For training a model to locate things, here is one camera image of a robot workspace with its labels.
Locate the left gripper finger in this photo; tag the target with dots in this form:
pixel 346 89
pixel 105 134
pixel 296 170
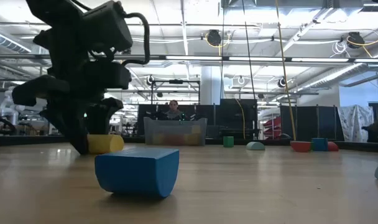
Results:
pixel 100 119
pixel 74 130

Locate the yellow wooden cylinder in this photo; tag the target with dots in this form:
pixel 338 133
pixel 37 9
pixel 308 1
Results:
pixel 106 143

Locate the green wooden half-cylinder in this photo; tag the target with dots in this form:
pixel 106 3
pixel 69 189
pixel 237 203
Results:
pixel 228 142

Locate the red wooden half-cylinder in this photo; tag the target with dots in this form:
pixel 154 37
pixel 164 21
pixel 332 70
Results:
pixel 301 147
pixel 333 147

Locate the grey translucent plastic bin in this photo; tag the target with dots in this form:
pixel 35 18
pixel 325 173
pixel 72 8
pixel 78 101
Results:
pixel 150 126

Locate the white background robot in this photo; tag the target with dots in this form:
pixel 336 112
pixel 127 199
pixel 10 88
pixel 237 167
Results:
pixel 11 115

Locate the person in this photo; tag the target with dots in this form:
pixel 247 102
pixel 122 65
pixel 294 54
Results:
pixel 174 113

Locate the white building column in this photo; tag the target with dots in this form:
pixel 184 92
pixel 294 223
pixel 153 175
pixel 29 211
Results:
pixel 211 87

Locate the red shelf rack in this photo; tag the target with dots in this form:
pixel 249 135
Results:
pixel 275 123

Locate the white patterned cloth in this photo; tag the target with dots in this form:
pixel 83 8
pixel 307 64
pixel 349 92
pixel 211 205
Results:
pixel 353 123

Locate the black table frame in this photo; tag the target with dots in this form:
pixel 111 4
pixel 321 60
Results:
pixel 27 140

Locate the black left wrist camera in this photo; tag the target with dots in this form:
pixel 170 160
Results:
pixel 108 28

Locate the black gantry frame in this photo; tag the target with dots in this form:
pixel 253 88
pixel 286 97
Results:
pixel 176 81

